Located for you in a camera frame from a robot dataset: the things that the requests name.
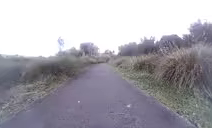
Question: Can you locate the grass verge with dry tussocks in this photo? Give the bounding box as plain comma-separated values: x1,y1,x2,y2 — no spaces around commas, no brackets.
0,53,101,122

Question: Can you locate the grey asphalt path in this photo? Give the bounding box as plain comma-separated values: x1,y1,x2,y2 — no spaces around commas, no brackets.
0,62,198,128

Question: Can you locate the grass verge with tall tussocks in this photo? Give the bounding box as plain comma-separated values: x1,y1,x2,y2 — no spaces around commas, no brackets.
108,42,212,128

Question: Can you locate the row of dark trees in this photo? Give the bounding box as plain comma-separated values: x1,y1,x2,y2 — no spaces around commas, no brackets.
117,19,212,57

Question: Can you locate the cluster of distant trees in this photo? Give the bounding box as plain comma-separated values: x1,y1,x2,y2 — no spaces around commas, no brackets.
55,36,115,58

